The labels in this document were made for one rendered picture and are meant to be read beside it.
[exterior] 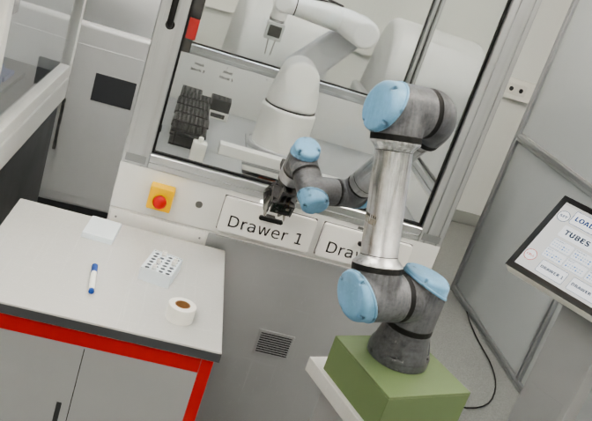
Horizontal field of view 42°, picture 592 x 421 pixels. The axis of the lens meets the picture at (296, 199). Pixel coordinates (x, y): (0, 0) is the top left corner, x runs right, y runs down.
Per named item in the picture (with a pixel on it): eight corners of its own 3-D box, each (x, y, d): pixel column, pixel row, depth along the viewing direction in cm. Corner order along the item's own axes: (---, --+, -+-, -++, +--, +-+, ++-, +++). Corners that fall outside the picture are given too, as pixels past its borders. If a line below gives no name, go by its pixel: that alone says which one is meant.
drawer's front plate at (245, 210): (307, 253, 238) (318, 221, 234) (216, 229, 233) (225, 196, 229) (306, 250, 240) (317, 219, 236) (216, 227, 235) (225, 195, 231)
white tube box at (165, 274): (167, 289, 201) (171, 276, 200) (136, 278, 202) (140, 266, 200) (180, 270, 213) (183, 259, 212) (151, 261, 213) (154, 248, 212)
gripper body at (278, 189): (264, 212, 218) (276, 188, 209) (268, 188, 223) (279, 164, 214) (290, 218, 220) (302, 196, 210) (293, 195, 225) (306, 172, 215)
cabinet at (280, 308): (347, 483, 272) (427, 288, 247) (55, 422, 255) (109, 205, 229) (320, 341, 361) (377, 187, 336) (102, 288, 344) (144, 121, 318)
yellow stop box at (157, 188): (168, 215, 227) (174, 193, 224) (144, 208, 225) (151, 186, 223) (170, 208, 231) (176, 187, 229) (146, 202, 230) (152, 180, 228)
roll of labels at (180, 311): (163, 308, 192) (166, 295, 190) (190, 313, 194) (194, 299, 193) (166, 324, 185) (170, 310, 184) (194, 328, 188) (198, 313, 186)
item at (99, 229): (111, 245, 215) (113, 240, 214) (80, 236, 214) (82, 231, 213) (121, 228, 227) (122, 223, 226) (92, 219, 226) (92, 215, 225)
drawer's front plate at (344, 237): (401, 277, 243) (413, 247, 240) (314, 254, 238) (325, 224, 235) (400, 275, 245) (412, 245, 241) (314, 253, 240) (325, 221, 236)
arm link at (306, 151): (298, 160, 196) (291, 133, 200) (285, 183, 205) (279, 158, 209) (326, 159, 199) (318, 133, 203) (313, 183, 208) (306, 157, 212)
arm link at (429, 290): (444, 334, 181) (464, 284, 177) (400, 335, 174) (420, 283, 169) (415, 307, 190) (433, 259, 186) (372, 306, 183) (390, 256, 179)
